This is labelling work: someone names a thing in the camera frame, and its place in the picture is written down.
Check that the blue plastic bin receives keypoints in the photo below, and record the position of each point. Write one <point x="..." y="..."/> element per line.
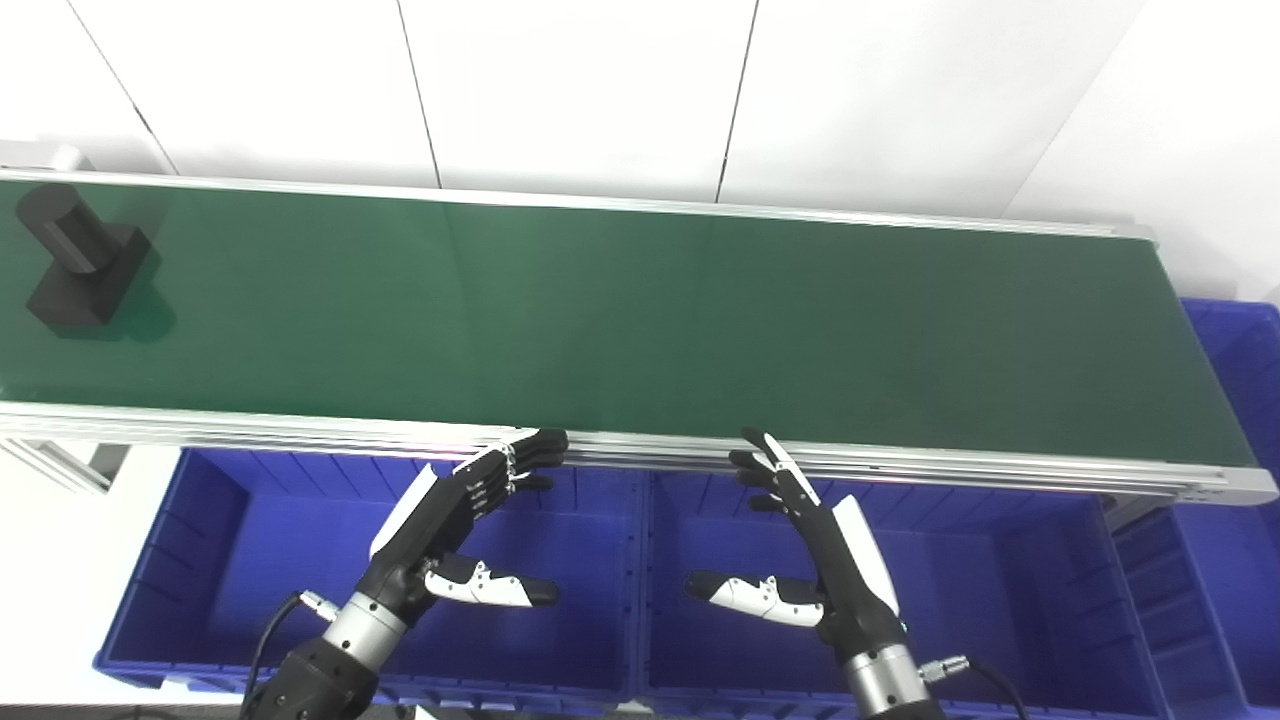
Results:
<point x="300" y="580"/>
<point x="1000" y="600"/>
<point x="1235" y="520"/>

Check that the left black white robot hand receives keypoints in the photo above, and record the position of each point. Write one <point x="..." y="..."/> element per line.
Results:
<point x="440" y="525"/>

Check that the aluminium profile conveyor leg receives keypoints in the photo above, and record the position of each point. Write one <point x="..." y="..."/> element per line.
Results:
<point x="60" y="462"/>

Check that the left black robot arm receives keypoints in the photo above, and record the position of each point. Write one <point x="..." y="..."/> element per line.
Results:
<point x="330" y="665"/>

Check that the grey conveyor motor housing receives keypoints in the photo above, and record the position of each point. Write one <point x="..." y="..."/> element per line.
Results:
<point x="50" y="156"/>

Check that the green conveyor belt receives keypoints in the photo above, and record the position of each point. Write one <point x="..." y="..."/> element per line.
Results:
<point x="640" y="310"/>

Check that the black cylinder block part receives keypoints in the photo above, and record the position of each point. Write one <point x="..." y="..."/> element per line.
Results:
<point x="84" y="283"/>

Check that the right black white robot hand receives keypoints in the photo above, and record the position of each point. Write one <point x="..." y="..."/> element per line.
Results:
<point x="830" y="560"/>

